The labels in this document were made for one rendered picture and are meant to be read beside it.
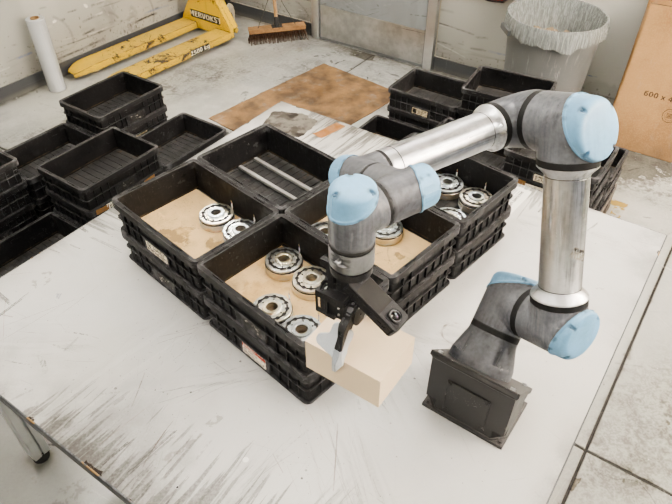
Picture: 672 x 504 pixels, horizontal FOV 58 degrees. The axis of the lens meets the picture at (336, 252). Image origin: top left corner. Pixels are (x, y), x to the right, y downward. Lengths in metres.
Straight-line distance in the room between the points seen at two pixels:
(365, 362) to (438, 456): 0.46
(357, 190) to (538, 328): 0.59
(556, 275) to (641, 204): 2.39
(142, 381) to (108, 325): 0.23
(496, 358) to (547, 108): 0.55
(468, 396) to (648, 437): 1.24
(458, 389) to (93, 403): 0.88
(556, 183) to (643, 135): 2.87
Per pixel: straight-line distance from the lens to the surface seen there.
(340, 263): 0.96
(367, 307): 1.00
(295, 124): 2.55
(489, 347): 1.41
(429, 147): 1.13
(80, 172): 2.87
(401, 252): 1.73
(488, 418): 1.47
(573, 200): 1.23
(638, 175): 3.89
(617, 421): 2.57
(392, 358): 1.10
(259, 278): 1.66
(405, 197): 0.95
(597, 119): 1.19
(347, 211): 0.89
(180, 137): 3.20
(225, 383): 1.61
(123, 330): 1.79
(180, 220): 1.89
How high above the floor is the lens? 1.97
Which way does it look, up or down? 41 degrees down
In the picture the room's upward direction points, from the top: straight up
